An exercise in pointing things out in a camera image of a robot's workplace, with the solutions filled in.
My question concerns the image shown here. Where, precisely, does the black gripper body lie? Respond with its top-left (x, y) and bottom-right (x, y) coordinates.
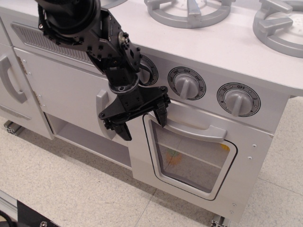
top-left (99, 86), bottom-right (170, 129)

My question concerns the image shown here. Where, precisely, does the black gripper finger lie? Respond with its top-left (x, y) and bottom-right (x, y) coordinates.
top-left (113, 123), bottom-right (132, 141)
top-left (154, 103), bottom-right (169, 128)

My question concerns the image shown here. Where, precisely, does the silver oven door handle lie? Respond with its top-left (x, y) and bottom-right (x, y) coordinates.
top-left (163, 102), bottom-right (227, 143)

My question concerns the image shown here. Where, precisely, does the white toy oven door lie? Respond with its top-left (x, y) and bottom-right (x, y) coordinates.
top-left (128, 101), bottom-right (273, 222)

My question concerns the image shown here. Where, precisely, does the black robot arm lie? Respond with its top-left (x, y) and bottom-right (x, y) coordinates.
top-left (38, 0), bottom-right (170, 141)

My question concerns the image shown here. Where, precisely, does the left grey oven knob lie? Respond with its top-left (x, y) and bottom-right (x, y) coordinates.
top-left (138, 55), bottom-right (158, 86)

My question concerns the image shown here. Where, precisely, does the grey oven knob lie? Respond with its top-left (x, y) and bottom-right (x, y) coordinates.
top-left (168, 67), bottom-right (206, 100)
top-left (138, 55), bottom-right (158, 86)
top-left (217, 83), bottom-right (261, 117)

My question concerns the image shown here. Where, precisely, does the middle grey oven knob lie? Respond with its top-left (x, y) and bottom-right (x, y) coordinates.
top-left (168, 67), bottom-right (206, 100)

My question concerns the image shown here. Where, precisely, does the right grey oven knob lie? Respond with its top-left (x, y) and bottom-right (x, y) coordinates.
top-left (217, 83), bottom-right (261, 117)

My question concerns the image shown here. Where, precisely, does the white cabinet door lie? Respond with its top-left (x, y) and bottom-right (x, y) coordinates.
top-left (15, 48), bottom-right (116, 137)

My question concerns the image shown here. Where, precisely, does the yellow toy corn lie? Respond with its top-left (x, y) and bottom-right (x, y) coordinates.
top-left (220, 144), bottom-right (230, 152)

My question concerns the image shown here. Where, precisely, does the white toy kitchen unit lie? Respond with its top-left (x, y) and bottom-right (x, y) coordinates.
top-left (0, 0), bottom-right (303, 227)

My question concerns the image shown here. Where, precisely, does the far left white door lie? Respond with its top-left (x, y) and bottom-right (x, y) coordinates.
top-left (0, 44), bottom-right (54, 139)

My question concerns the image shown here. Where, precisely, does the centre silver stove burner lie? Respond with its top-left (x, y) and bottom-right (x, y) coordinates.
top-left (144, 0), bottom-right (234, 29)

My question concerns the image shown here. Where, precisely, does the silver stove burner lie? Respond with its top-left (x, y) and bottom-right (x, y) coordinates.
top-left (253, 0), bottom-right (303, 58)
top-left (144, 0), bottom-right (234, 29)

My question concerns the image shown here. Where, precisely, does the silver toy sink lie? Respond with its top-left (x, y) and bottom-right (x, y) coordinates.
top-left (100, 0), bottom-right (127, 9)

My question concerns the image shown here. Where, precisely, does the silver vent grille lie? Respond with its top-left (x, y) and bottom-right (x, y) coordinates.
top-left (11, 22), bottom-right (93, 65)

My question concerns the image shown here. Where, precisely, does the right silver stove burner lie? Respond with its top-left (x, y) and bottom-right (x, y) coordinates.
top-left (253, 0), bottom-right (303, 58)

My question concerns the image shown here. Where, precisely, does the silver cabinet door handle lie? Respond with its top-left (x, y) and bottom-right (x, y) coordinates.
top-left (96, 90), bottom-right (116, 140)

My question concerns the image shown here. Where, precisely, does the left aluminium frame rail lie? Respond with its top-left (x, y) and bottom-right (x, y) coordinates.
top-left (4, 121), bottom-right (25, 136)

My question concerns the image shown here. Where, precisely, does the aluminium frame rail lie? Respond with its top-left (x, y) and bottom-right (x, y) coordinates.
top-left (211, 214), bottom-right (231, 227)
top-left (4, 121), bottom-right (25, 136)

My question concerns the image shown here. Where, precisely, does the far left silver handle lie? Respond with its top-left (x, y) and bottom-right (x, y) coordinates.
top-left (0, 56), bottom-right (27, 104)

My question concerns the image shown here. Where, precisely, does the right aluminium frame rail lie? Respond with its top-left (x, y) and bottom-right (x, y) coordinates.
top-left (211, 214), bottom-right (231, 227)

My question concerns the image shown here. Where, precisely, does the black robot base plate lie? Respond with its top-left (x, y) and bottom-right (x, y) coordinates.
top-left (17, 201), bottom-right (59, 227)

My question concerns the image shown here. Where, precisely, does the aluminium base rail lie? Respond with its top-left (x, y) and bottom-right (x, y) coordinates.
top-left (0, 191), bottom-right (18, 216)

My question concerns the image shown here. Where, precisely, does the black cable near base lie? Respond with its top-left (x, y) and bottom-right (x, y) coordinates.
top-left (0, 209), bottom-right (15, 227)

